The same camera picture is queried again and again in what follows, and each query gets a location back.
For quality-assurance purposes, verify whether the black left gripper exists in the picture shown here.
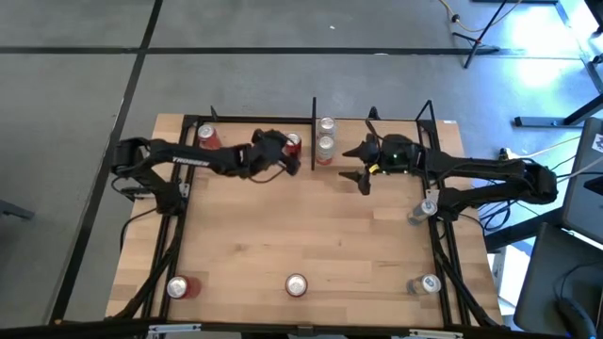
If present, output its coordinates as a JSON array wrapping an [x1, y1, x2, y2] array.
[[244, 129, 302, 178]]

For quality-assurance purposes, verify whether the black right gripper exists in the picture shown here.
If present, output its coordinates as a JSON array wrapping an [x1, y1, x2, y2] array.
[[337, 133, 418, 196]]

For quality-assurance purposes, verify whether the red Coca-Cola can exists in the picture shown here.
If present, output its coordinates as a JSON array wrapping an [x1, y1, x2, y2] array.
[[196, 122, 223, 152], [284, 132, 303, 160]]

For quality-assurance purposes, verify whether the blue silver slim energy can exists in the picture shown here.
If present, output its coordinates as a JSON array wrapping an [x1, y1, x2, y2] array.
[[406, 197, 439, 227], [405, 272, 443, 297]]

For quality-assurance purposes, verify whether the red blue Fanta strawberry can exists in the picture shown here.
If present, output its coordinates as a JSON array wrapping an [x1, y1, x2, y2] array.
[[284, 272, 309, 299], [166, 275, 203, 300]]

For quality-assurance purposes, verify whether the black tripod stand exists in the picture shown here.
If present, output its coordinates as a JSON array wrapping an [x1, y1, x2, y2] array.
[[450, 0, 525, 71]]

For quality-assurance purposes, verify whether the black side table leg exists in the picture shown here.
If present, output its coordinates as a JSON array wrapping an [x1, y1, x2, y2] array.
[[483, 206, 566, 253]]

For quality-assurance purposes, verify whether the black floor stand base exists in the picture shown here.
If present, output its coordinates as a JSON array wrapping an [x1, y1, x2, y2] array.
[[513, 93, 603, 128]]

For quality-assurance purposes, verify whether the grey side table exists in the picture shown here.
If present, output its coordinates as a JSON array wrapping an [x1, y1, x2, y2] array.
[[512, 221, 603, 336]]

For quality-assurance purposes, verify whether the black computer mouse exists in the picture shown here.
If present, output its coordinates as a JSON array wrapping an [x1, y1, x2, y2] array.
[[557, 296, 598, 339]]

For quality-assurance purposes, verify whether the dark chair leg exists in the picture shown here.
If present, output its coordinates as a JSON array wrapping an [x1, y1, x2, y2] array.
[[0, 199, 36, 221]]

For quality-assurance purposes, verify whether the wooden shelf with black frame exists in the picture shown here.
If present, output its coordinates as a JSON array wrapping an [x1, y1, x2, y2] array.
[[310, 97, 437, 171]]

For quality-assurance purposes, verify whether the white power cable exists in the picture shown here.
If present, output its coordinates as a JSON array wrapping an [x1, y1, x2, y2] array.
[[512, 135, 583, 159]]

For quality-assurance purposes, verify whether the yellow extension cable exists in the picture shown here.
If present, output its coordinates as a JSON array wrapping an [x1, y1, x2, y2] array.
[[437, 0, 524, 34]]

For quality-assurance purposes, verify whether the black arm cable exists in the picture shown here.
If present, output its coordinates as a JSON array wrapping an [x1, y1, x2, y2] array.
[[118, 207, 160, 253]]

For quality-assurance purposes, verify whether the silver metal bracket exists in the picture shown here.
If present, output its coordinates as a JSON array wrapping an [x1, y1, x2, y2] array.
[[408, 328, 465, 339], [148, 323, 203, 338]]

